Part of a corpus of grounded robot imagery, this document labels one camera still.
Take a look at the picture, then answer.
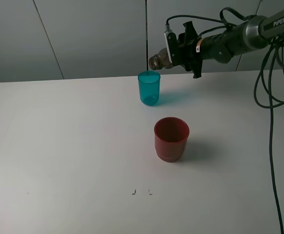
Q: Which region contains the red plastic cup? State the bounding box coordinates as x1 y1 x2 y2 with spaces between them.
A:
154 117 190 162

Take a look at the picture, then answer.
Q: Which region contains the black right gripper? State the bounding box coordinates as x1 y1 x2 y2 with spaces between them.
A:
175 21 232 78

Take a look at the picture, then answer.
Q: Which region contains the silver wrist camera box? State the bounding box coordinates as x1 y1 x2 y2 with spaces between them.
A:
164 30 177 66

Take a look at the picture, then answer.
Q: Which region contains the teal transparent plastic cup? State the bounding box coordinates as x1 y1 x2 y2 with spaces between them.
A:
138 71 161 106

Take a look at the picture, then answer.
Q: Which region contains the smoky transparent water bottle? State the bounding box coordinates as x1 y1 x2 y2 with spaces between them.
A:
148 47 173 70

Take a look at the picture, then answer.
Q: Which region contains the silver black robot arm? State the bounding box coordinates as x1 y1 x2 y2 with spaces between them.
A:
167 7 284 78

